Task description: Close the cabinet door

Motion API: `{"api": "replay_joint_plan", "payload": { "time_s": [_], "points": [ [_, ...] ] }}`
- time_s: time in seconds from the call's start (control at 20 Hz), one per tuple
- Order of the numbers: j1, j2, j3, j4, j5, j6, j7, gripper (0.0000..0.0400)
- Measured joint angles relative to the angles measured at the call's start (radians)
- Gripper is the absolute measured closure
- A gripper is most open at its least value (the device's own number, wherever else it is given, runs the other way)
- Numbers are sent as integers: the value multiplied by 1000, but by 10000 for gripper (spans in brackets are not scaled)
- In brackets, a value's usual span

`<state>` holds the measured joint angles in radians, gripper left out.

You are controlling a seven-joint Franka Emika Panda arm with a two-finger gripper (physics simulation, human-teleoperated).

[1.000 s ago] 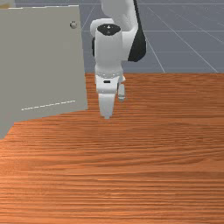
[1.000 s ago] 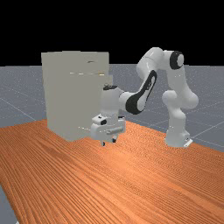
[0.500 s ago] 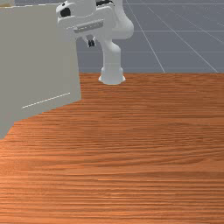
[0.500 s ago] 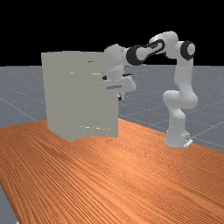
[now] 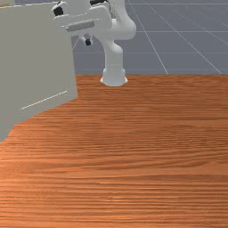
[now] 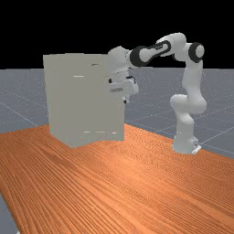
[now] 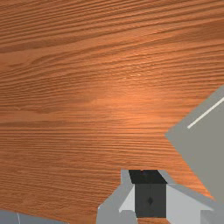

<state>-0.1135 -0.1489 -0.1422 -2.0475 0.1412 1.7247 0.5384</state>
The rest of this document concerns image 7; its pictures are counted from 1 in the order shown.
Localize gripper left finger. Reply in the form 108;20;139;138
95;169;151;224

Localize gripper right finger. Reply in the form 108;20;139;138
150;169;224;224

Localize pale grey cabinet door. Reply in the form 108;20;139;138
164;84;224;206

